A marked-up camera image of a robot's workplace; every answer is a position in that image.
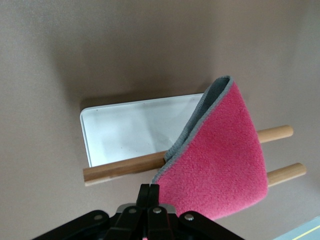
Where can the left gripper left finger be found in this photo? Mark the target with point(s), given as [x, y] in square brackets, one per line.
[125, 225]

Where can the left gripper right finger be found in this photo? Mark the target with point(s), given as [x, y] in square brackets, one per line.
[170, 227]

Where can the pink cloth with grey edge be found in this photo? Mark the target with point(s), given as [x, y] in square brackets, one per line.
[220, 155]

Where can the wooden rod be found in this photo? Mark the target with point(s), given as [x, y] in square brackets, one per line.
[287, 175]
[120, 167]

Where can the white rack tray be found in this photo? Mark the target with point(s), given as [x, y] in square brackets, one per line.
[125, 130]

